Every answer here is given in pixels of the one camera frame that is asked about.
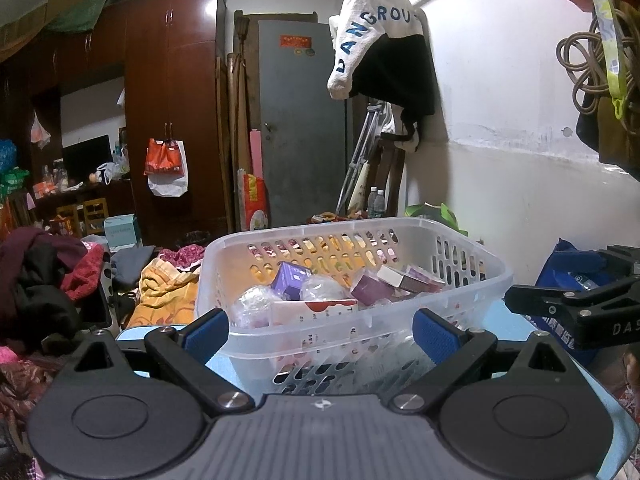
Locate translucent white plastic basket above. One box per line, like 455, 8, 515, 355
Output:
195, 217, 515, 396

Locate metal crutches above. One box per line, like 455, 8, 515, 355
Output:
337, 102, 396, 216

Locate coiled brown rope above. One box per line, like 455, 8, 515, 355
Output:
556, 7, 631, 116

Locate red door sticker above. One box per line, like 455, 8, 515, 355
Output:
280, 34, 316, 56

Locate yellow green strap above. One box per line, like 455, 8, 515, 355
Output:
580, 0, 628, 121

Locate red knit cloth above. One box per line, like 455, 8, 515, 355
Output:
60, 242, 105, 301

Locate mauve box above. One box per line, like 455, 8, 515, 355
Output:
350, 268, 401, 306

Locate black television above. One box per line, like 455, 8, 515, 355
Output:
62, 134, 112, 181

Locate small green bag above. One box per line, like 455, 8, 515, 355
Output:
0, 167, 30, 193

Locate pink hanging plastic bag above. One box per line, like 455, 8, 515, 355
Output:
30, 110, 52, 148

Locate dark brown wooden wardrobe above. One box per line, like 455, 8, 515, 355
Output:
0, 0, 228, 248

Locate black cloth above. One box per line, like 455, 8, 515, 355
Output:
12, 245, 81, 336

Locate purple box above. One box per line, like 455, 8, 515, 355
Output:
271, 261, 313, 301

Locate maroon box with beige end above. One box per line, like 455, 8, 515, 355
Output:
377, 265, 446, 293

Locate floor clutter of packets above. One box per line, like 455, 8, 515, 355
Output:
307, 210, 351, 224

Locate white lettered hanging garment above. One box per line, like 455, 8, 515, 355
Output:
327, 0, 426, 101

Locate grey cloth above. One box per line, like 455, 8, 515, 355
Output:
110, 245, 157, 291

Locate wooden planks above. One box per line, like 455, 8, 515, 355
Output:
227, 50, 251, 231

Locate orange patterned cloth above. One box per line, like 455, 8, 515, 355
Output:
125, 260, 201, 328

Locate red printed bag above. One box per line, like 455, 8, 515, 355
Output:
239, 170, 271, 231

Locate red patterned cloth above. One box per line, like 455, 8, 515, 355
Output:
160, 244, 206, 273

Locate blue printed bag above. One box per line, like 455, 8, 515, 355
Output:
537, 239, 616, 311

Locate clear plastic wrapped packet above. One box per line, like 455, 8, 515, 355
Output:
232, 285, 281, 328

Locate dark brown hanging bag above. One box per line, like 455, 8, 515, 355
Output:
575, 95, 640, 181

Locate teal cardboard box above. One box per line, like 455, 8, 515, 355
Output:
104, 214, 142, 250

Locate pink floral blanket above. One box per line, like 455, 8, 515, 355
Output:
0, 345, 66, 480

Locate dark wooden counter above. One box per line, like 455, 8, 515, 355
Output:
35, 180, 136, 226

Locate white plastic bag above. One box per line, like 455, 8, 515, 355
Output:
147, 140, 189, 197

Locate black hanging garment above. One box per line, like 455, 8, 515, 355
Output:
350, 32, 441, 153

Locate pink board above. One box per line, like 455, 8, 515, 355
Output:
250, 130, 264, 181

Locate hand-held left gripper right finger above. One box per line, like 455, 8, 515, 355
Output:
392, 308, 568, 413

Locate grey metal door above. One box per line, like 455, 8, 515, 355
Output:
257, 20, 348, 228

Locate pile of clothes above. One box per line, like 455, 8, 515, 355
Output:
0, 226, 103, 306

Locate wooden stools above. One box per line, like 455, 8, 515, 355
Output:
55, 200, 108, 236

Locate orange plastic bag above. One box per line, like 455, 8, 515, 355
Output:
144, 138, 183, 177

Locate green fabric bundle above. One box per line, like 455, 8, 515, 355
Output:
45, 0, 171, 33

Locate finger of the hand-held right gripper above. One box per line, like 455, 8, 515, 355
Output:
595, 245, 640, 277
504, 276, 640, 318

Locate green plastic bag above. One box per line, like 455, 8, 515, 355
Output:
405, 202, 468, 238

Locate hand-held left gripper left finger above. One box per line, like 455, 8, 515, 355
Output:
75, 308, 256, 417

